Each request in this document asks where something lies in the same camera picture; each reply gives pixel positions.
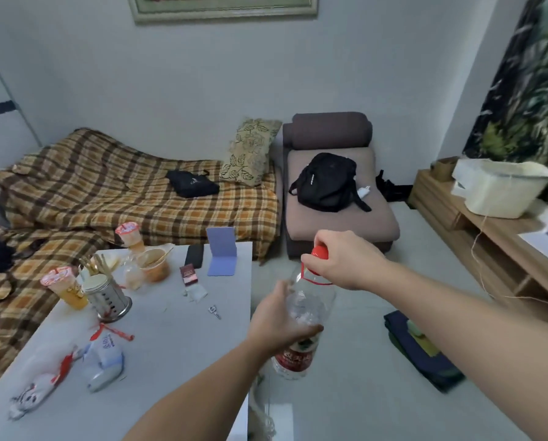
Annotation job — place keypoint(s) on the instant noodle bowl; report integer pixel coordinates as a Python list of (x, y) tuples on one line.
[(154, 266)]

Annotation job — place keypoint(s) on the bunch of wooden chopsticks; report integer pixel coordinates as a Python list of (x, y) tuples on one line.
[(96, 265)]

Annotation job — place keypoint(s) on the white paper sheets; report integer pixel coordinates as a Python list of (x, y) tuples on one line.
[(547, 238)]

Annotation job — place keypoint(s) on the sealed orange drink cup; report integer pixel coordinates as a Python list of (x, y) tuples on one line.
[(130, 236), (67, 287)]

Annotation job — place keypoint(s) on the person's right hand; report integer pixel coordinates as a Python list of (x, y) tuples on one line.
[(352, 261)]

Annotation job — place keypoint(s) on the brown bolster cushion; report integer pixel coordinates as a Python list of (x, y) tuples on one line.
[(329, 130)]

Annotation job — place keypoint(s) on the person's right thumb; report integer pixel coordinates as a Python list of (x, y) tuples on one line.
[(314, 266)]

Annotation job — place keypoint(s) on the brown chaise seat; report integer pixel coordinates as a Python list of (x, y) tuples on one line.
[(338, 225)]

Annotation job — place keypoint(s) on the red bottle cap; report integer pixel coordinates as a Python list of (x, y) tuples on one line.
[(320, 253)]

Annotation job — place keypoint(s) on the folded dark blue mat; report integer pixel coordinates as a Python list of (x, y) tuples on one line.
[(423, 353)]

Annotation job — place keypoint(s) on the dark plant wall tapestry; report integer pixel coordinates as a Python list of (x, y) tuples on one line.
[(526, 91)]

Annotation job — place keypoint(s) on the floral beige pillow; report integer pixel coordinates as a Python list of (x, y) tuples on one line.
[(250, 151)]

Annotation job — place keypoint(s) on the black bag on floor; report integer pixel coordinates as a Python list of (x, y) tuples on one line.
[(393, 190)]

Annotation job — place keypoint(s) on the clear red printed plastic bag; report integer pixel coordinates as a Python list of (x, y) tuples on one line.
[(42, 385)]

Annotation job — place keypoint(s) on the small clear plastic bag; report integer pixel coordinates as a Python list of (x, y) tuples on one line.
[(132, 276)]

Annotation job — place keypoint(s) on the small metal key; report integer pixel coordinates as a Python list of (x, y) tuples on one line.
[(215, 312)]

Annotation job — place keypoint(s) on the white tissue pack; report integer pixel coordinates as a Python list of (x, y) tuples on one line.
[(103, 362)]

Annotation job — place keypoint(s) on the white wardrobe door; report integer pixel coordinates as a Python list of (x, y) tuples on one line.
[(1, 110)]

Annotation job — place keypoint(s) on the person's left forearm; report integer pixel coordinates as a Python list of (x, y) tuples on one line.
[(196, 399)]

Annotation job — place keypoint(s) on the metal chopstick holder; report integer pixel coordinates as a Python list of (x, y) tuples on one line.
[(106, 298)]

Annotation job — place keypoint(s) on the flat black pouch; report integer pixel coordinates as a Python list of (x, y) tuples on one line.
[(192, 183)]

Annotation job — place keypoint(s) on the cream plastic basket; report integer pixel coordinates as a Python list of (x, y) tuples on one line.
[(503, 190)]

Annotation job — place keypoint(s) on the person's left hand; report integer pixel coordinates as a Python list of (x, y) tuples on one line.
[(269, 323)]

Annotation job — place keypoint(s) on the red cigarette box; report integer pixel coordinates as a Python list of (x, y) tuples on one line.
[(189, 275)]

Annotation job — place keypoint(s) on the plaid covered sofa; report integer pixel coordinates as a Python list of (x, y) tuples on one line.
[(95, 197)]

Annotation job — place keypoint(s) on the small white packet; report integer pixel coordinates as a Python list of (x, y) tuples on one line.
[(364, 192)]

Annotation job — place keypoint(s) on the red and white wrapper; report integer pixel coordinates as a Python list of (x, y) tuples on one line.
[(113, 332)]

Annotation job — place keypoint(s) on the small cardboard box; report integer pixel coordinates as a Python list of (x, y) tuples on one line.
[(445, 168)]

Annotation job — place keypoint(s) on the blue folded card stand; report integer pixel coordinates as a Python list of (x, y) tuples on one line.
[(222, 252)]

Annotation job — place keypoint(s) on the clear plastic water bottle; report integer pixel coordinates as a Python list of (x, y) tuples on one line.
[(308, 307)]

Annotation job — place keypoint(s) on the person's right forearm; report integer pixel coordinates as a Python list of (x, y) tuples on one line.
[(476, 335)]

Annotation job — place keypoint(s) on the framed wall picture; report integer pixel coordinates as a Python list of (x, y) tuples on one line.
[(223, 5)]

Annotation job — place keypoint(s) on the black backpack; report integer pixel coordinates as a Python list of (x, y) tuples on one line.
[(327, 181)]

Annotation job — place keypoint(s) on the wooden low cabinet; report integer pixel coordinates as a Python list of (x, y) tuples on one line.
[(494, 243)]

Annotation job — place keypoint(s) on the black smartphone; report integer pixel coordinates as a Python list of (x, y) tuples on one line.
[(194, 256)]

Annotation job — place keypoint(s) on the person's left thumb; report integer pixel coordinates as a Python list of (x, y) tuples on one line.
[(308, 333)]

